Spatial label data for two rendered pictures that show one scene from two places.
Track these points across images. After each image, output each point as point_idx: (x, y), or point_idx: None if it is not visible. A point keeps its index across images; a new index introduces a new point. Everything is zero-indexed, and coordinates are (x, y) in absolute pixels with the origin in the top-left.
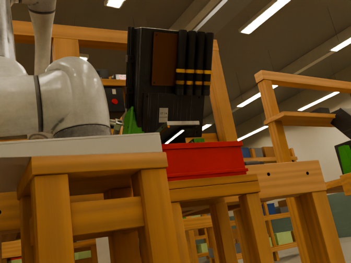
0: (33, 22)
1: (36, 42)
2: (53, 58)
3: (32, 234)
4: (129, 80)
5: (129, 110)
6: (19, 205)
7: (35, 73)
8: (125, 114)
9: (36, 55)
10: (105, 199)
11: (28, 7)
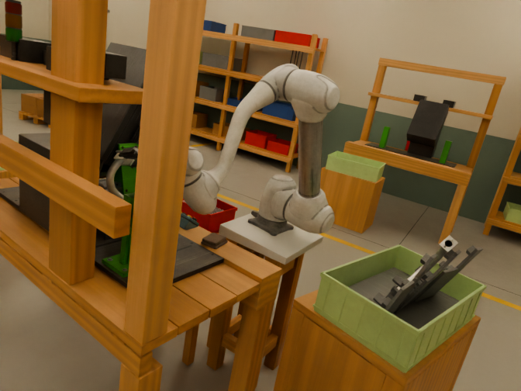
0: (265, 105)
1: (250, 115)
2: (90, 7)
3: (282, 271)
4: (139, 107)
5: (136, 145)
6: (277, 262)
7: (238, 145)
8: (122, 143)
9: (244, 128)
10: (239, 244)
11: (276, 96)
